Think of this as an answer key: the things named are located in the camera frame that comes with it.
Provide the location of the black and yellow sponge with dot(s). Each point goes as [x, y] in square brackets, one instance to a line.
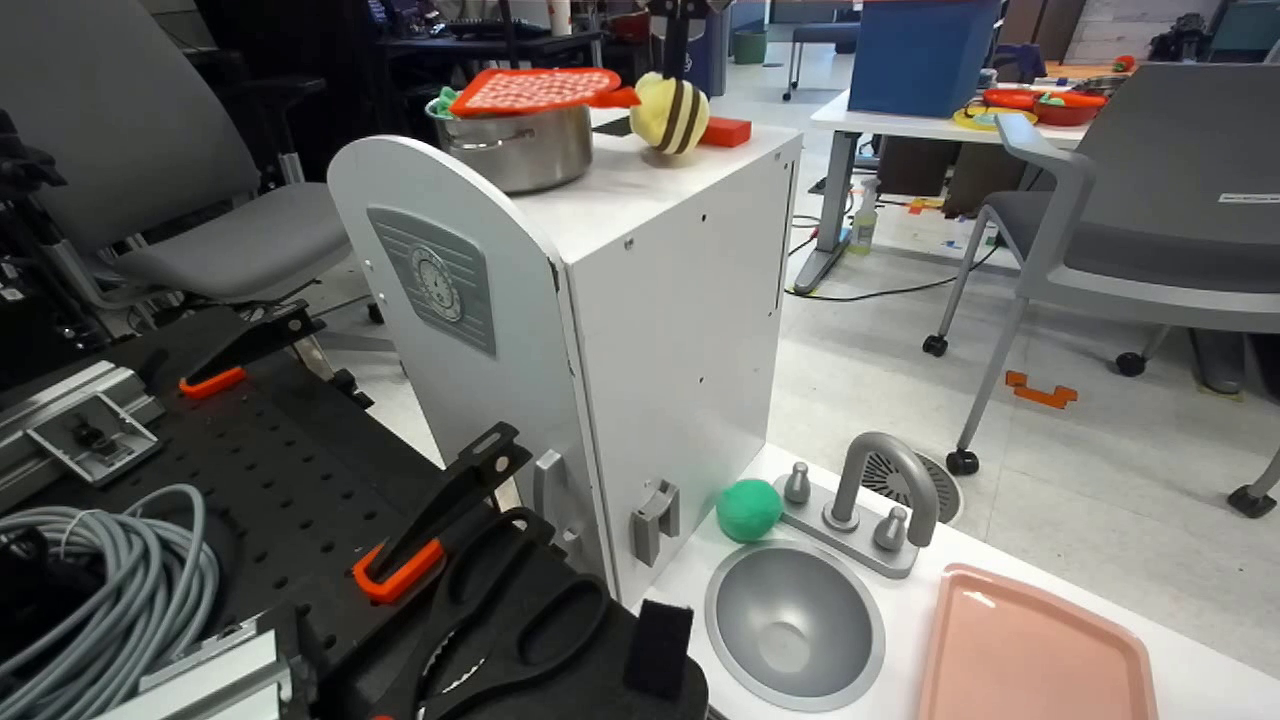
[669, 115]

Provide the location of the grey toy sink bowl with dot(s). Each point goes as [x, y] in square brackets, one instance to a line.
[795, 625]

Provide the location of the white toy kitchen cabinet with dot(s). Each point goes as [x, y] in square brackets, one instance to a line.
[627, 325]

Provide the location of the grey cabinet door latch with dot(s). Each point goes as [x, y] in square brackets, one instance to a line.
[654, 521]

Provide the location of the green ball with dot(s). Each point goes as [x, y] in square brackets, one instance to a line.
[748, 509]

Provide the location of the stainless steel pot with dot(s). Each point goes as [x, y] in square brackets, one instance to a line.
[521, 153]

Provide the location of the orange rectangular block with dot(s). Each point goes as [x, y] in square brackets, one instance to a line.
[727, 133]

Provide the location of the grey toy faucet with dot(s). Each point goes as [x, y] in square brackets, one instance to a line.
[882, 509]

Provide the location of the black orange clamp near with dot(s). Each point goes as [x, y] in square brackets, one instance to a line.
[389, 570]

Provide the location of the black orange clamp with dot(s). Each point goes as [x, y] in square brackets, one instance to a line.
[389, 570]
[242, 350]

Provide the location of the orange checkered pot holder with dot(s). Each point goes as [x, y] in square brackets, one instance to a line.
[541, 89]

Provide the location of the white desk background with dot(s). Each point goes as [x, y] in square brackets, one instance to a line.
[856, 145]

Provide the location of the black perforated mounting board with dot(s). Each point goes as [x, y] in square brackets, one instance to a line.
[300, 483]

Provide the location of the orange clip on floor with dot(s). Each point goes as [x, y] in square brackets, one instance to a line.
[1035, 394]

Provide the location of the blue storage bin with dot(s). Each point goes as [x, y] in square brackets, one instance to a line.
[922, 56]

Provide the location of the black orange clamp far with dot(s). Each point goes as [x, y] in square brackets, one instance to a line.
[242, 350]

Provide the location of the pink plastic tray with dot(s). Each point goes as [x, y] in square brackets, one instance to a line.
[1005, 651]

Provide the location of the grey office chair left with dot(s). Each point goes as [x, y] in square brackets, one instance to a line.
[154, 187]

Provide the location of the grey office chair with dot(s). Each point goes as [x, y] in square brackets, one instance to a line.
[1166, 213]
[154, 187]

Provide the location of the grey office chair right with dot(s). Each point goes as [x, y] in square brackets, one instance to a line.
[1166, 213]

